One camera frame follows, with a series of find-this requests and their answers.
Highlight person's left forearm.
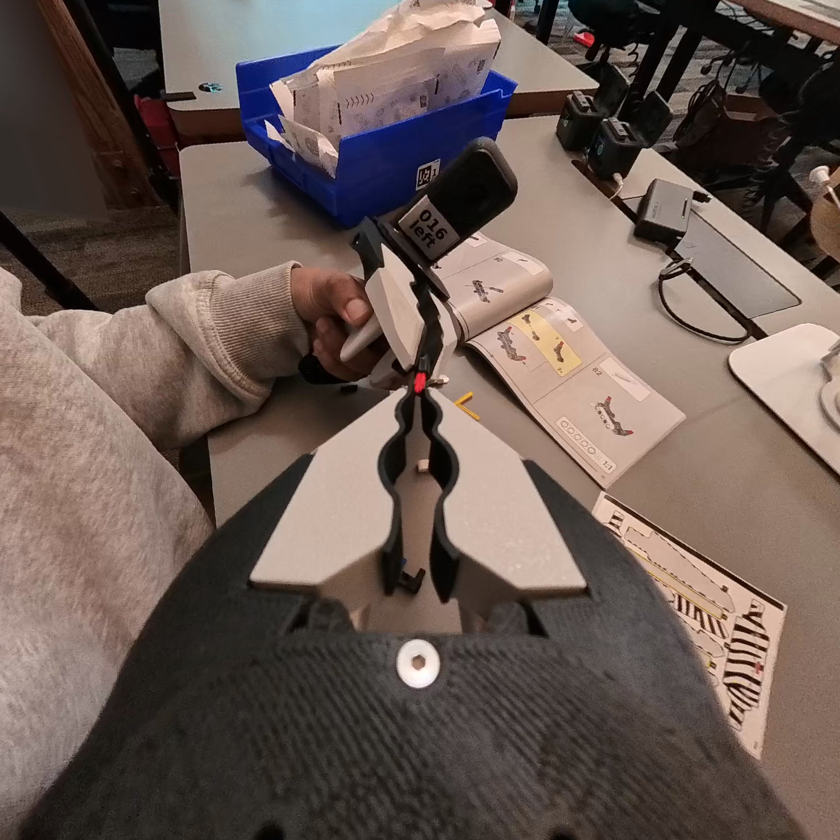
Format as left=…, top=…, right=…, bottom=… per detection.
left=0, top=261, right=311, bottom=454

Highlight blue plastic storage bin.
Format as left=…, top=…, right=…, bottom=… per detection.
left=235, top=45, right=519, bottom=229

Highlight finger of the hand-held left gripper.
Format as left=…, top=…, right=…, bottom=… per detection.
left=415, top=283, right=462, bottom=395
left=365, top=252, right=431, bottom=395

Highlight person's left hand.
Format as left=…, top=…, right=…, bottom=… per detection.
left=290, top=266, right=382, bottom=383

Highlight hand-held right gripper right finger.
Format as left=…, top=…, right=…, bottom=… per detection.
left=420, top=391, right=588, bottom=622

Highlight lego instruction booklet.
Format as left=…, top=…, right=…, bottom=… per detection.
left=430, top=231, right=687, bottom=490

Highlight pile of white paper bags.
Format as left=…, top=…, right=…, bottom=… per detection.
left=266, top=0, right=505, bottom=179

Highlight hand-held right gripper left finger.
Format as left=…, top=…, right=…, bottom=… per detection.
left=248, top=390, right=420, bottom=626

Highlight black dock box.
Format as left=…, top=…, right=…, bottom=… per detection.
left=633, top=178, right=698, bottom=244

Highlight wooden post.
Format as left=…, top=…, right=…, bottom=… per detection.
left=33, top=0, right=161, bottom=211

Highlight zebra striped sticker sheet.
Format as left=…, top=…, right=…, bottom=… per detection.
left=591, top=492, right=787, bottom=762

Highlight black office chair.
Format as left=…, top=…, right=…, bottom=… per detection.
left=672, top=62, right=840, bottom=224

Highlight white monitor stand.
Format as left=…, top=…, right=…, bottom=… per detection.
left=728, top=323, right=840, bottom=476

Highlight black cable loop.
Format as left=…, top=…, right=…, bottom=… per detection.
left=658, top=257, right=770, bottom=345

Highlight person's grey hoodie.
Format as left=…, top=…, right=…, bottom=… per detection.
left=0, top=367, right=217, bottom=840

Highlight dark table cable flap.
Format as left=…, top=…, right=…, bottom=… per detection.
left=675, top=211, right=803, bottom=322

